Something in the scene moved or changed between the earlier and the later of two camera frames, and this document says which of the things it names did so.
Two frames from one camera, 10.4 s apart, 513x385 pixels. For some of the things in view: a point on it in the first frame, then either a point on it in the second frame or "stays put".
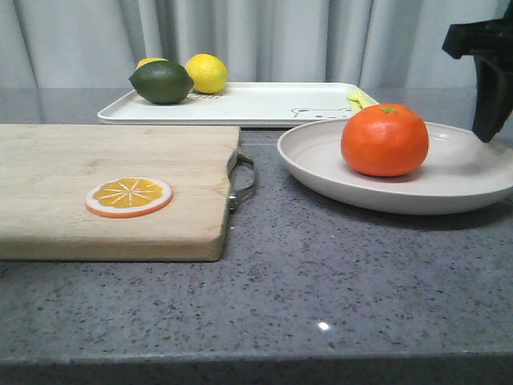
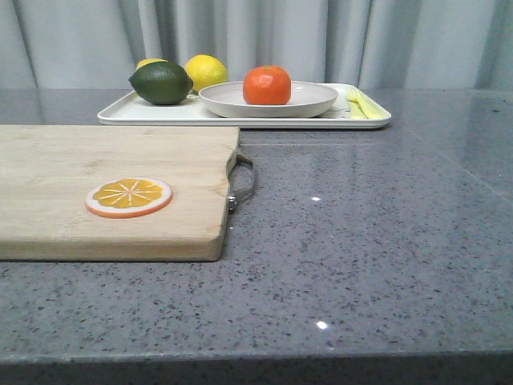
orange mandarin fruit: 385,140 to 267,85
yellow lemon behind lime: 144,61 stays put
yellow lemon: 208,73 stays put
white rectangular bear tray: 249,104 stays put
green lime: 161,82 stays put
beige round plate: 460,172 to 306,99
